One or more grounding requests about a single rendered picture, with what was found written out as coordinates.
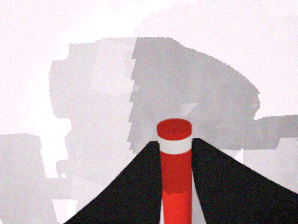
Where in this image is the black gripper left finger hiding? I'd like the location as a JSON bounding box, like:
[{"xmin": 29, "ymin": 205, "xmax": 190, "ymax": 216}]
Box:
[{"xmin": 64, "ymin": 141, "xmax": 162, "ymax": 224}]

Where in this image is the red peg with white band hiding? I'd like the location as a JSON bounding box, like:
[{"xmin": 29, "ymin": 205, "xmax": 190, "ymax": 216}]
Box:
[{"xmin": 156, "ymin": 119, "xmax": 193, "ymax": 224}]

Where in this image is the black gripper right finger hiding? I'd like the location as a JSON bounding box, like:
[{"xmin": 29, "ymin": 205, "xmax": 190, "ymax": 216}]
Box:
[{"xmin": 192, "ymin": 139, "xmax": 298, "ymax": 224}]

